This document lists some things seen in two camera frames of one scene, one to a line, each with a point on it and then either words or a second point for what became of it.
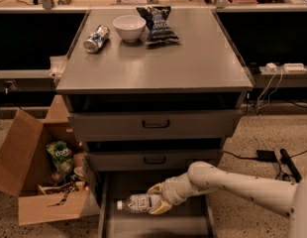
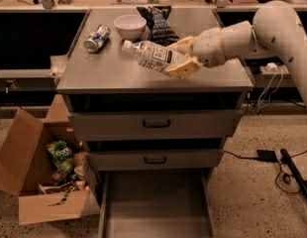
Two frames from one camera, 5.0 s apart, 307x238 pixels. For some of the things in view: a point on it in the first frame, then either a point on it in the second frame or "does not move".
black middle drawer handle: x=155 y=162 does not move
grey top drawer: x=153 y=125 does not move
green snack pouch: x=60 y=155 does not move
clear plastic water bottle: x=136 y=203 to x=153 y=56
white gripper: x=170 y=191 to x=208 y=47
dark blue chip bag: x=155 y=20 does not move
